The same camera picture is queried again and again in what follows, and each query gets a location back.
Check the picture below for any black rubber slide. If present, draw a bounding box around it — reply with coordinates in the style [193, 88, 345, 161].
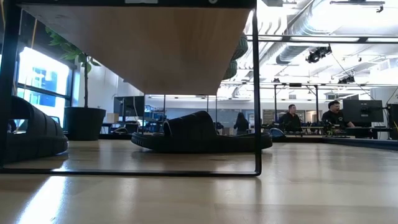
[5, 95, 69, 163]
[130, 110, 274, 154]

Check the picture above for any green rubber slide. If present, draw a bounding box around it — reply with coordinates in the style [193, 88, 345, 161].
[222, 60, 239, 80]
[231, 32, 249, 62]

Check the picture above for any person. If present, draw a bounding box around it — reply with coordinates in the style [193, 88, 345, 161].
[322, 100, 355, 128]
[233, 111, 249, 136]
[278, 104, 302, 133]

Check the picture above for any green potted plant black pot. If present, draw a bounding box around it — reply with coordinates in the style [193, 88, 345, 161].
[45, 26, 106, 141]

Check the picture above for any black computer monitor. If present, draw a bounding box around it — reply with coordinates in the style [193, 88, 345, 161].
[343, 99, 384, 123]

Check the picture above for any wooden shelf with black frame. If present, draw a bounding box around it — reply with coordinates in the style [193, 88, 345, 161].
[0, 0, 262, 177]

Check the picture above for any black overhead camera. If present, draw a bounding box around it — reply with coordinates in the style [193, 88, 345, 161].
[306, 45, 332, 64]

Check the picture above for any black overhead frame beam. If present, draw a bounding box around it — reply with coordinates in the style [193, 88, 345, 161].
[245, 34, 398, 44]

